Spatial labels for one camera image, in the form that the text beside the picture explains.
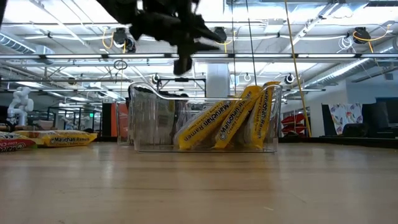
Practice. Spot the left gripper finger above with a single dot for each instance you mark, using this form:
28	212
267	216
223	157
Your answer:
202	47
203	31

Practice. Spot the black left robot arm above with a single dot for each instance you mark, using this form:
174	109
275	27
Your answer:
118	9

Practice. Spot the small black ceiling reel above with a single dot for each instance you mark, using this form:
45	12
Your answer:
155	75
289	74

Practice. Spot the red shelf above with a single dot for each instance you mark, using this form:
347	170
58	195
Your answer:
293	119

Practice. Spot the floral cloth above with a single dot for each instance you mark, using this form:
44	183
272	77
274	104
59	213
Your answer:
345	116

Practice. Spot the green lime chili ramen pack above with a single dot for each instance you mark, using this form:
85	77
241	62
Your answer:
15	144

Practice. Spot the black office chair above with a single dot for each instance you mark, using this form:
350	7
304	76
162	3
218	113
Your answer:
382	115

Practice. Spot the black frame workstation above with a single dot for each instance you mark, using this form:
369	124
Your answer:
182	80

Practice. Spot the silver air duct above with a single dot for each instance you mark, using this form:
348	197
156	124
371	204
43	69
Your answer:
348	70

